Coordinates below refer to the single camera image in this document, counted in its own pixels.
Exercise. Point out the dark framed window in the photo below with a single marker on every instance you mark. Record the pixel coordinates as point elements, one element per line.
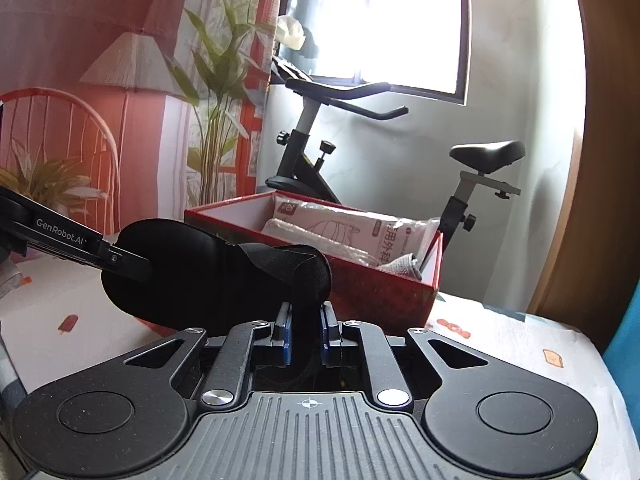
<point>420,47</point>

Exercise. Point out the brown wooden door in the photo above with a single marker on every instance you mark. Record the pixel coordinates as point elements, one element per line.
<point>592,268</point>

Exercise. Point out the white face mask package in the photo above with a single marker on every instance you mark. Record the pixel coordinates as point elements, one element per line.
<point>384,237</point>

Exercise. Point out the teal curtain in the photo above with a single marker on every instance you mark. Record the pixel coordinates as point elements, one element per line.
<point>622,357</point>

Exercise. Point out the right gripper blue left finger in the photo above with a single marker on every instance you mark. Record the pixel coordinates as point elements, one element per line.
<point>248,345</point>

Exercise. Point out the white object on window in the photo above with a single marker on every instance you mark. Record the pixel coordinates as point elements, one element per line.
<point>290,33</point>

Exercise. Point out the printed red wall tapestry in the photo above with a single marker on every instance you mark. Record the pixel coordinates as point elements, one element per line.
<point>113,111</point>

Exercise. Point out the grey mesh cloth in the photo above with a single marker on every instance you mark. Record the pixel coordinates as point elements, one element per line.
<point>406,266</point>

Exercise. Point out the patterned white table cover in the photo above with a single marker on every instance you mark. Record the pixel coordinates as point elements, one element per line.
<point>56,320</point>

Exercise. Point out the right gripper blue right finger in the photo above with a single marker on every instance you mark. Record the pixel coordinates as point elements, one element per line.
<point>364,346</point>

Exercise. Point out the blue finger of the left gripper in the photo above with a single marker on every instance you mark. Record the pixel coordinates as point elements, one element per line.
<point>121,262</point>

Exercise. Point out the white translucent plastic bag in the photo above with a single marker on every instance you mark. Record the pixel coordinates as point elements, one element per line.
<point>296,235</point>

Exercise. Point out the black fabric pouch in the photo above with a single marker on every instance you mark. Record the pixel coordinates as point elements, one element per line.
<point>192,278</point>

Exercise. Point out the red strawberry cardboard box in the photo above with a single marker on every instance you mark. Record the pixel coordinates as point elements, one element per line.
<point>358,292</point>

